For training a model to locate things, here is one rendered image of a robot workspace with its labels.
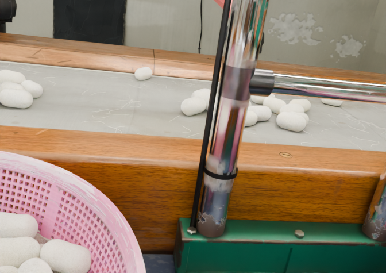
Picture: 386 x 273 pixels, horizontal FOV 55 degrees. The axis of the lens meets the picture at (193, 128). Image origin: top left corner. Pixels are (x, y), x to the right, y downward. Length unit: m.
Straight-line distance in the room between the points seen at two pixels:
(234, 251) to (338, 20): 2.53
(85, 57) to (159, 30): 1.90
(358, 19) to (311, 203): 2.53
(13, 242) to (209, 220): 0.14
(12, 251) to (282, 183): 0.21
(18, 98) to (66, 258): 0.25
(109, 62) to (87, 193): 0.42
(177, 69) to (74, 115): 0.26
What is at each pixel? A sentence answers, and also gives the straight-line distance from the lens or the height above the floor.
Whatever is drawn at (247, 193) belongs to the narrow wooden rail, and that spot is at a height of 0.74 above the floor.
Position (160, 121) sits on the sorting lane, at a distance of 0.44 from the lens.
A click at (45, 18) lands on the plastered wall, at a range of 2.63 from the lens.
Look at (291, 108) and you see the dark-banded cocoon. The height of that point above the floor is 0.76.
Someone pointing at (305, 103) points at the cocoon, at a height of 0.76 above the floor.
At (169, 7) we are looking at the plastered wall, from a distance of 2.52.
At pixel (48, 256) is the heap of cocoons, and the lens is 0.25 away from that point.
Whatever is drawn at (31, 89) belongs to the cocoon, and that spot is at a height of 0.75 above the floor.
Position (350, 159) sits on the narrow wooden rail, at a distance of 0.38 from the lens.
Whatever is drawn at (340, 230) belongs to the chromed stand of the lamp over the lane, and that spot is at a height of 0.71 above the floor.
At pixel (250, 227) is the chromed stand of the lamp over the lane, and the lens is 0.33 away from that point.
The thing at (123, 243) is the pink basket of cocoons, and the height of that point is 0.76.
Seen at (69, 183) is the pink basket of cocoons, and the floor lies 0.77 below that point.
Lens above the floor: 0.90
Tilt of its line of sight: 22 degrees down
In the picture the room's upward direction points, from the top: 8 degrees clockwise
